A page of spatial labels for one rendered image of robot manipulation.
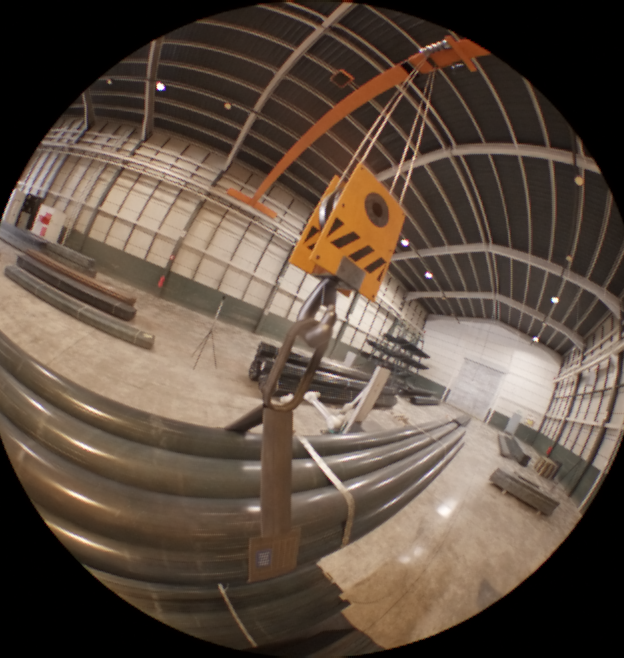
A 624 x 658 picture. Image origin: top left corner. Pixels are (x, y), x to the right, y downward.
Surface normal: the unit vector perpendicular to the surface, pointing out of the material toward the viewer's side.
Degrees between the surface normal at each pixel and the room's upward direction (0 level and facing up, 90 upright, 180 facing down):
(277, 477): 52
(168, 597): 0
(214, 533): 41
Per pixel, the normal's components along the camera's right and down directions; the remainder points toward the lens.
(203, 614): 0.40, -0.91
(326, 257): 0.51, 0.25
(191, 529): 0.61, -0.62
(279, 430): 0.64, -0.36
